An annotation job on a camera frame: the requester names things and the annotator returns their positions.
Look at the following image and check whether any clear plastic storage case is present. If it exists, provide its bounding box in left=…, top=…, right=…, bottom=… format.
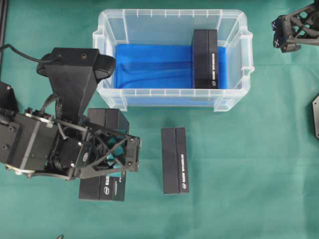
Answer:
left=93, top=9, right=255, bottom=112

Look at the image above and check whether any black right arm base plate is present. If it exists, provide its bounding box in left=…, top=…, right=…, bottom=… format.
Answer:
left=312, top=95, right=319, bottom=139

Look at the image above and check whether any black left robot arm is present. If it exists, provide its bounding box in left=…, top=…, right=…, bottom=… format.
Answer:
left=0, top=83, right=141, bottom=181

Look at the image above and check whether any black camera box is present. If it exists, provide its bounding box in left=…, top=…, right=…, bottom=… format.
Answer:
left=78, top=108, right=129, bottom=201
left=192, top=29, right=219, bottom=89
left=161, top=127, right=189, bottom=194

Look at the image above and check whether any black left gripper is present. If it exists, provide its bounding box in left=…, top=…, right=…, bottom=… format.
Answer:
left=42, top=119, right=141, bottom=181

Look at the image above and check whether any black aluminium frame rail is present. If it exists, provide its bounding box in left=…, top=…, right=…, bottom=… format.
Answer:
left=0, top=0, right=9, bottom=75

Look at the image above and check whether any blue cloth liner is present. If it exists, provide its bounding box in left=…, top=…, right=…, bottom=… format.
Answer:
left=115, top=44, right=227, bottom=89

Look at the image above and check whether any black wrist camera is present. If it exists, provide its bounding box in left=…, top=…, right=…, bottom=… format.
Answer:
left=36, top=47, right=116, bottom=119

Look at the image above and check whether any black camera cable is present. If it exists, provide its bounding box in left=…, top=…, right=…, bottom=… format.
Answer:
left=0, top=43, right=43, bottom=63

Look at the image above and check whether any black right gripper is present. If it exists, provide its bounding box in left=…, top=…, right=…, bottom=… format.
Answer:
left=271, top=0, right=319, bottom=53

